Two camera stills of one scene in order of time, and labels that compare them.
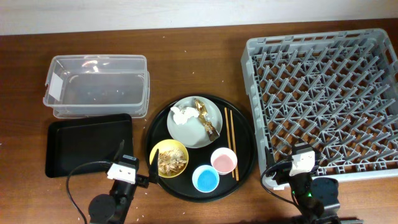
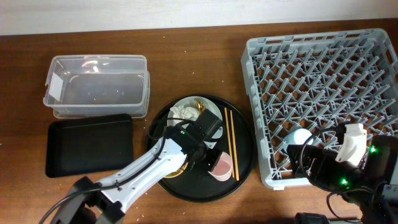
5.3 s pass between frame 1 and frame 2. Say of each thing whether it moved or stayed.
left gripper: moved
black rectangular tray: stayed
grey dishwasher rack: stayed
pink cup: moved
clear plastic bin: stayed
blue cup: moved
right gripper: moved
